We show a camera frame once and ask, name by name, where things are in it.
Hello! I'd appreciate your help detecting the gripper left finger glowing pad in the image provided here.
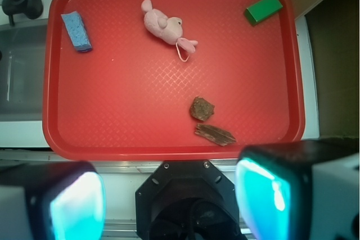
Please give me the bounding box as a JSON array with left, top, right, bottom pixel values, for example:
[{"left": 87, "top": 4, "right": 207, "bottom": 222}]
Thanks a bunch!
[{"left": 1, "top": 161, "right": 106, "bottom": 239}]

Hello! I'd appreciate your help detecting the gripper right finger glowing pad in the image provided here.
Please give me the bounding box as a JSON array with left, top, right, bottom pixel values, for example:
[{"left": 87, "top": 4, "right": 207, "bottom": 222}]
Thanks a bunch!
[{"left": 235, "top": 138, "right": 359, "bottom": 239}]

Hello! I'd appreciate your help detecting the blue sponge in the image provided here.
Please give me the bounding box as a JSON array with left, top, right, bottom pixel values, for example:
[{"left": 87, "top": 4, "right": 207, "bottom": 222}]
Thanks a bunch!
[{"left": 61, "top": 11, "right": 92, "bottom": 52}]

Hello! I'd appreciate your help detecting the brown bark piece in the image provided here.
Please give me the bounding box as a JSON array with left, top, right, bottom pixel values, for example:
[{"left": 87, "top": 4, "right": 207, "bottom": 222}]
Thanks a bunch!
[{"left": 195, "top": 124, "right": 237, "bottom": 146}]

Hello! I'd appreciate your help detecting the brown rock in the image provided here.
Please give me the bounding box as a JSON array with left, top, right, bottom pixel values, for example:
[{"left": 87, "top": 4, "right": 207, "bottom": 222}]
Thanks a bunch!
[{"left": 190, "top": 96, "right": 215, "bottom": 121}]

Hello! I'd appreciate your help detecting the red plastic tray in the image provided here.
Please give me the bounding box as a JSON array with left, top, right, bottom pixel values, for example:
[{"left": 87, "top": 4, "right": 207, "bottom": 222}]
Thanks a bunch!
[{"left": 43, "top": 0, "right": 305, "bottom": 161}]

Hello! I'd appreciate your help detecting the stainless steel sink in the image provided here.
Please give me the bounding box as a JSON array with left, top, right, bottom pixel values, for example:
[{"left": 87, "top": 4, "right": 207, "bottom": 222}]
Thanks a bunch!
[{"left": 1, "top": 19, "right": 47, "bottom": 122}]

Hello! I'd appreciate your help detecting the green rectangular block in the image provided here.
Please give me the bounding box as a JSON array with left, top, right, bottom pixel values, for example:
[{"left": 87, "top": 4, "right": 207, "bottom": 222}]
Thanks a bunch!
[{"left": 244, "top": 0, "right": 283, "bottom": 26}]

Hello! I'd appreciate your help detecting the pink plush bunny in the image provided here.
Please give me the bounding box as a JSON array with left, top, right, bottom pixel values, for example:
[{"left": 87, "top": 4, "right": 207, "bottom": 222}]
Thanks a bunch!
[{"left": 141, "top": 0, "right": 198, "bottom": 62}]

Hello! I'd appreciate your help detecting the black faucet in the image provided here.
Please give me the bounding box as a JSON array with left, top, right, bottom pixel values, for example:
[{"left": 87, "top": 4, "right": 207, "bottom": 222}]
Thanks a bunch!
[{"left": 1, "top": 0, "right": 43, "bottom": 26}]

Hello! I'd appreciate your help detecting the black octagonal mount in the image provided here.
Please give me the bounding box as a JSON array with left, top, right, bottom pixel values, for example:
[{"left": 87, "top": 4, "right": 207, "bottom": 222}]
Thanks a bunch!
[{"left": 135, "top": 161, "right": 246, "bottom": 239}]

